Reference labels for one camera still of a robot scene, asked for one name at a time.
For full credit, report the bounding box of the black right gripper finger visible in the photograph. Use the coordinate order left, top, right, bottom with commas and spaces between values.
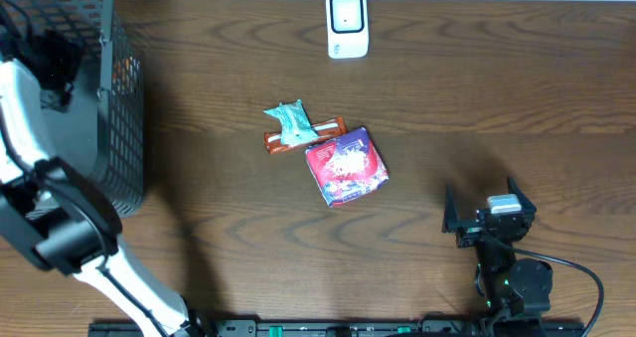
442, 185, 459, 228
507, 176, 537, 213

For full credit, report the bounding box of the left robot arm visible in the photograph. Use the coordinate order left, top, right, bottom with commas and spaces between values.
1, 28, 210, 336

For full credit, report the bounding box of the white barcode scanner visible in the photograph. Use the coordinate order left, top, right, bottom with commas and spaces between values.
325, 0, 370, 60

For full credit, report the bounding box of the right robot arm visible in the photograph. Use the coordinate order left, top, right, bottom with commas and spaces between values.
441, 177, 553, 336

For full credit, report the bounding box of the grey plastic mesh basket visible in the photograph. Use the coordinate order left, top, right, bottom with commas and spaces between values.
6, 0, 144, 217

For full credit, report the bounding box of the teal snack wrapper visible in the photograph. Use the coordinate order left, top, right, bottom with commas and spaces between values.
264, 99, 319, 145

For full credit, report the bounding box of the brown orange snack bar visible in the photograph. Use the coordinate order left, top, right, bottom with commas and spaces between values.
263, 116, 349, 154

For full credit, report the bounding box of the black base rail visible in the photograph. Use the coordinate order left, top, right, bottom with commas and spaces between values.
87, 316, 584, 337

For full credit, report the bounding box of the red purple snack packet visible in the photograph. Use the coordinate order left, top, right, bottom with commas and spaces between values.
305, 127, 390, 208

